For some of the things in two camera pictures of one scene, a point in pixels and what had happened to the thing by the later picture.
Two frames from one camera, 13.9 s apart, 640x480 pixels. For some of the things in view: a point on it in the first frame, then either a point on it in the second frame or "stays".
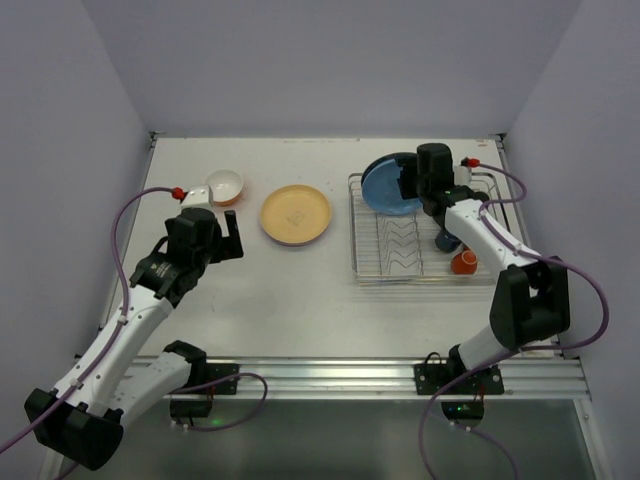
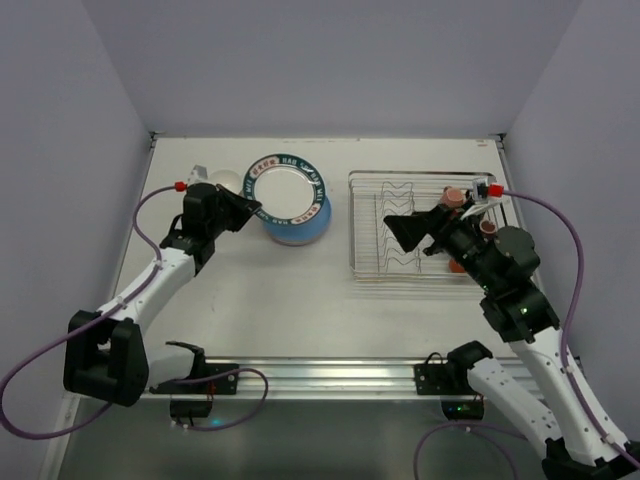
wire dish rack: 387,249 stays
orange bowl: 226,186 stays
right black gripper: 409,176 -> 439,229
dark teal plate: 405,159 -> 290,189
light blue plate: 381,190 -> 303,231
